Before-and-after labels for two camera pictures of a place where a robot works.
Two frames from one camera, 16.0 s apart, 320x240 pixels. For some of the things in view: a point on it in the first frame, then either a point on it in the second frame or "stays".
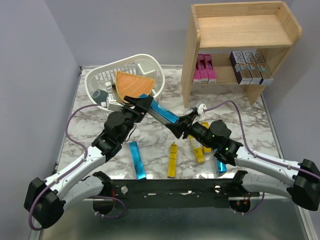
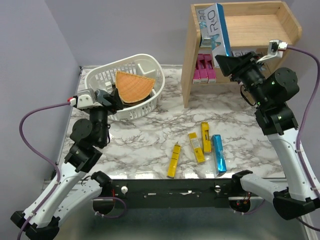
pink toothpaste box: [197, 77] stays
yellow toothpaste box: [199, 150] stays
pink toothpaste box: [210, 68] stays
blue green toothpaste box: [161, 112] → [205, 39]
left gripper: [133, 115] → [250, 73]
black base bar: [132, 194] stays
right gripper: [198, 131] → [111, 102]
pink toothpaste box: [203, 69] stays
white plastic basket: [103, 77] stays
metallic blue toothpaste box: [137, 160] → [217, 28]
